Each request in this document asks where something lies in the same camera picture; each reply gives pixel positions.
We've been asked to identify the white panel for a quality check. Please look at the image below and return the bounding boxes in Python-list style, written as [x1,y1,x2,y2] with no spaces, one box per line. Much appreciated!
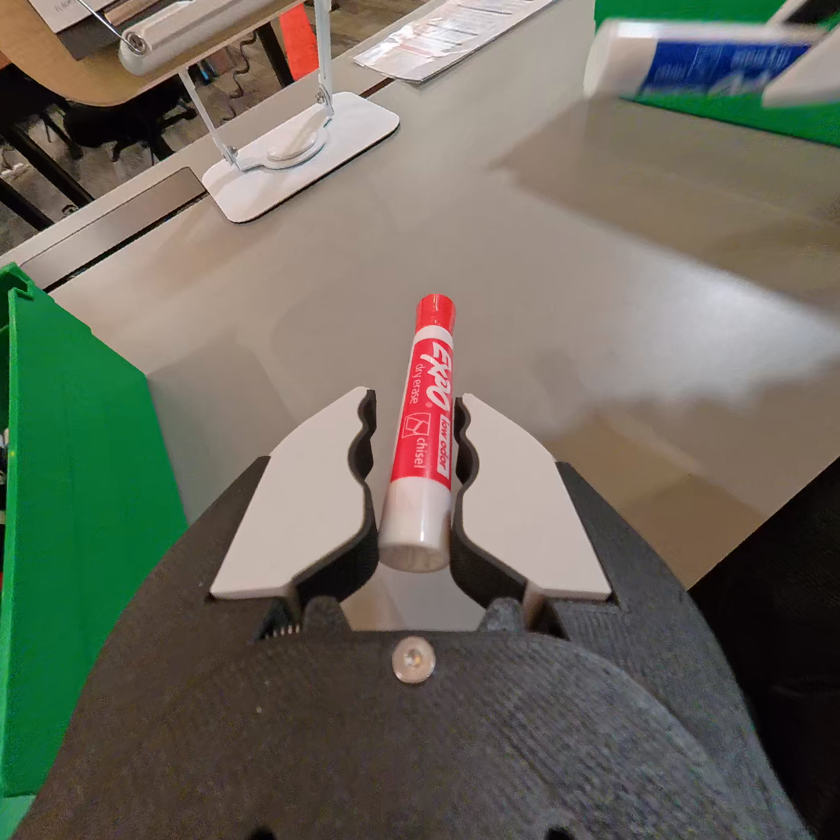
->
[0,0,309,106]

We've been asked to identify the white lamp stand base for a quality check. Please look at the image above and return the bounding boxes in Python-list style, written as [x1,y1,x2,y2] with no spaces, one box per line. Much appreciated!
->
[202,91,401,225]

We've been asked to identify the green plastic bin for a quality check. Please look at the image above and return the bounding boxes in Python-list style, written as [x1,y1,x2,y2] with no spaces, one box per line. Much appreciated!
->
[0,262,189,798]
[594,0,840,148]

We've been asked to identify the red flat object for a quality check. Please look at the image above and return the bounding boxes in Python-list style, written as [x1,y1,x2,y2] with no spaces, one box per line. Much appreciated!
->
[279,0,317,83]

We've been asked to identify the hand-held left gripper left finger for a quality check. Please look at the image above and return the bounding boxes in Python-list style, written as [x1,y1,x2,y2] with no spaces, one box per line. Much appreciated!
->
[210,386,382,624]

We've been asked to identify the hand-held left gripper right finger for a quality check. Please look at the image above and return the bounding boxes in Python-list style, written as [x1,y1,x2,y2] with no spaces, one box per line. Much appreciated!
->
[451,392,614,634]

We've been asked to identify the dark corduroy pants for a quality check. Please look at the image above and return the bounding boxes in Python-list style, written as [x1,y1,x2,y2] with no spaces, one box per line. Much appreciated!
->
[689,459,840,840]

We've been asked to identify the white desk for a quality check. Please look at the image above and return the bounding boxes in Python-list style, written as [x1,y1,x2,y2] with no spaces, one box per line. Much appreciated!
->
[0,0,840,631]

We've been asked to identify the dark desk cable cover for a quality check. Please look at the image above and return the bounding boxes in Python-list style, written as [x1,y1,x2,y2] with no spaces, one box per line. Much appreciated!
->
[16,167,207,290]

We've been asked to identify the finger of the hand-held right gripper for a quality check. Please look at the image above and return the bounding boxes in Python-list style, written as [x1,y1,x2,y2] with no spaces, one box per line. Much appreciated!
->
[761,41,840,109]
[768,0,840,30]

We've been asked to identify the blue dry erase marker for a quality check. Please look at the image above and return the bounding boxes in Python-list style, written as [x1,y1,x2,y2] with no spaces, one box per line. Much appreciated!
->
[583,18,818,101]

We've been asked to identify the plastic sleeve document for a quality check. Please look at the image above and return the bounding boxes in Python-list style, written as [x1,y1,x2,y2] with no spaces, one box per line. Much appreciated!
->
[353,0,562,85]

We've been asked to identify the red dry erase marker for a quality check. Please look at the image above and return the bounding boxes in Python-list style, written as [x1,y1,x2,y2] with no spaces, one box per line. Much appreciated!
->
[378,294,458,573]

